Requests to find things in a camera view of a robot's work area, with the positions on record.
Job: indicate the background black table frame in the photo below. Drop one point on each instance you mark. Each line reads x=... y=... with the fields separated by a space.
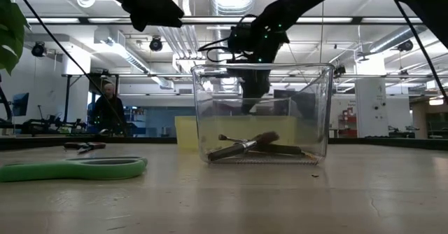
x=70 y=87

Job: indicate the clear plastic bin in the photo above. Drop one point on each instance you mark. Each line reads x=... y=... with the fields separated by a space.
x=262 y=115

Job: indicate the computer monitor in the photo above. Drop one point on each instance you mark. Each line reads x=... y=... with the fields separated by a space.
x=20 y=104

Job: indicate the person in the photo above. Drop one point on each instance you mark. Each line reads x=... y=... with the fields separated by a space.
x=106 y=111

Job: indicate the yellow plastic bin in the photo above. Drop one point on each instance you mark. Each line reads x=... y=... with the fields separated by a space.
x=185 y=132

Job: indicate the slim black paintbrush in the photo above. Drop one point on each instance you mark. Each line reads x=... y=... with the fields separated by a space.
x=280 y=149

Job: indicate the white room pillar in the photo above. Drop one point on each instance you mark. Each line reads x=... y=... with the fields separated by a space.
x=371 y=101

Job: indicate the black ceiling spotlight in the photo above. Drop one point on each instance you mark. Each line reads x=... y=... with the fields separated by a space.
x=406 y=46
x=338 y=70
x=38 y=49
x=156 y=44

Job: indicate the background black robot station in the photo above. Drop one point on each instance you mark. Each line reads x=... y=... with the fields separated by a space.
x=52 y=123

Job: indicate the thin paintbrush gold ferrule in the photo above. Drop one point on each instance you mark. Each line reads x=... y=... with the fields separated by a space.
x=309 y=156

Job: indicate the red shelf cart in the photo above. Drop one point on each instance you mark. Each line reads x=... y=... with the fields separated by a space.
x=347 y=122

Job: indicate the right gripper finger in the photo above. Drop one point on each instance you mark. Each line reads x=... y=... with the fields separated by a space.
x=266 y=83
x=250 y=90

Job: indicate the artificial green leaf plant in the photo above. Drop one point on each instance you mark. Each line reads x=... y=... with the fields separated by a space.
x=10 y=34

